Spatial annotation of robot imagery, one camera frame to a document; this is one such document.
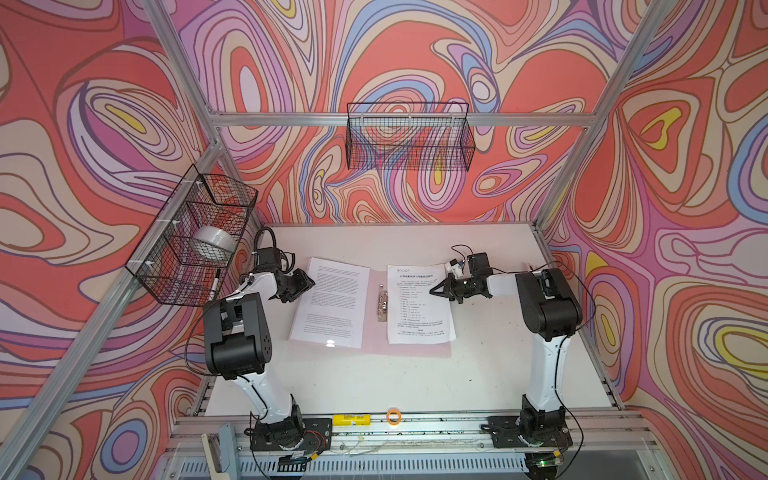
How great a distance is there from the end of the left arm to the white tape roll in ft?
0.23

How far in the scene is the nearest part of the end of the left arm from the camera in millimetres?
763

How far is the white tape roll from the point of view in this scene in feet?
2.33

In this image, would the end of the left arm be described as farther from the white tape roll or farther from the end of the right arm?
the end of the right arm
